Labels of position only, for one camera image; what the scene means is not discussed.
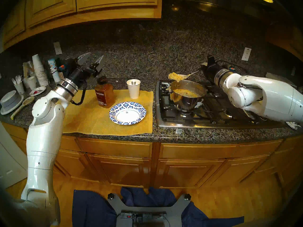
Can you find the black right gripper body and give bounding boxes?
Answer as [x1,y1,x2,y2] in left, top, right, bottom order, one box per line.
[204,63,222,84]

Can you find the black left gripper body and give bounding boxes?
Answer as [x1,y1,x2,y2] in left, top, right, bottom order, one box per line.
[70,60,95,86]

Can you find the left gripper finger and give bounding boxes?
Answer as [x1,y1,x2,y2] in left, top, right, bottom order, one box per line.
[77,52,91,66]
[89,55,104,74]

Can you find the metal serving spoon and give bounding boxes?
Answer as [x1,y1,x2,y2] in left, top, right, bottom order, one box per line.
[168,69,204,82]

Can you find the small cooked oatmeal portion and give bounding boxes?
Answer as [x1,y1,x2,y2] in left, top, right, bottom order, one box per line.
[168,72,185,82]

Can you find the amber cinnamon bottle black cap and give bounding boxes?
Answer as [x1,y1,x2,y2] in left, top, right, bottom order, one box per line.
[94,76,116,108]

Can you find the large cooked oatmeal batch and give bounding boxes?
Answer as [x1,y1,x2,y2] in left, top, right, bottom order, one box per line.
[175,88,201,98]

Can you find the blue patterned paper bowl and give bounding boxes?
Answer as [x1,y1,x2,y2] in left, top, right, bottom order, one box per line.
[109,101,147,125]

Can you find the wooden spoon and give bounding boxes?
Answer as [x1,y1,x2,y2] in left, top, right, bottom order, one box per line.
[10,96,35,120]

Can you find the grey bowl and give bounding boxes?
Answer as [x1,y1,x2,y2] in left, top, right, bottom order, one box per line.
[0,90,20,109]

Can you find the blue white carton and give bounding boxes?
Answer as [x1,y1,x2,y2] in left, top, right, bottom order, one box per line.
[47,58,61,83]

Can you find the stack of white paper cups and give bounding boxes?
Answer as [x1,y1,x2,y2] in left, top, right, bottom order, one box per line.
[32,54,49,87]

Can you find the stainless steel pot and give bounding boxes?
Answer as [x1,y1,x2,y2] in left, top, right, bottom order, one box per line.
[160,80,207,112]

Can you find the small white plate red scrap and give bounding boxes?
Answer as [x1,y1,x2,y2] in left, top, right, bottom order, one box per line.
[29,86,46,96]

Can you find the white paper cup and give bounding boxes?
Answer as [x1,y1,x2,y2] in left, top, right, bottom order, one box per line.
[14,82,25,95]
[126,79,141,99]
[25,76,38,90]

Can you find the steel gas cooktop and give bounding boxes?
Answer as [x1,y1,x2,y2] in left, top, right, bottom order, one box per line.
[155,80,288,129]

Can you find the yellow cloth mat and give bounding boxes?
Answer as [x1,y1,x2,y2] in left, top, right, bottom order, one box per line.
[62,89,154,136]

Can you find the bundle of stirrers and utensils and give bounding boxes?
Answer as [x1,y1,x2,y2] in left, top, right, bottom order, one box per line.
[22,61,36,78]

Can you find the dark steel range hood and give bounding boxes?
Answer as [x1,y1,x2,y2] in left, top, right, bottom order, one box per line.
[163,0,291,21]

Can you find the white countertop appliance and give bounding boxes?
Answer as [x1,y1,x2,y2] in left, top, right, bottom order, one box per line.
[265,72,296,87]

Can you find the blue patterned paper plate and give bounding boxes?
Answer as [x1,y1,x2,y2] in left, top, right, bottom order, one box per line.
[285,121,302,130]

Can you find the wooden base cabinets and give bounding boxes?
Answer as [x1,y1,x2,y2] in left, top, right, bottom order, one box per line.
[0,121,303,196]

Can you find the white appliance front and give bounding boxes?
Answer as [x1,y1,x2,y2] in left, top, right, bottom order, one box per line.
[0,125,28,189]

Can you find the dark blue blanket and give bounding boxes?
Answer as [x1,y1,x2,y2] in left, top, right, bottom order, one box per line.
[72,186,245,227]

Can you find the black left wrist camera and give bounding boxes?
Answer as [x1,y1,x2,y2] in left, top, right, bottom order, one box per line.
[60,59,75,78]

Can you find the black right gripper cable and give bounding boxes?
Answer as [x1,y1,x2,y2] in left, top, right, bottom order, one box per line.
[217,60,248,74]

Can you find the wide wooden wall cabinets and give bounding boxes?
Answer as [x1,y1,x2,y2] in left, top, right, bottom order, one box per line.
[0,0,162,52]

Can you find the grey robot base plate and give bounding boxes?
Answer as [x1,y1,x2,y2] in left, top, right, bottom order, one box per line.
[108,193,192,227]

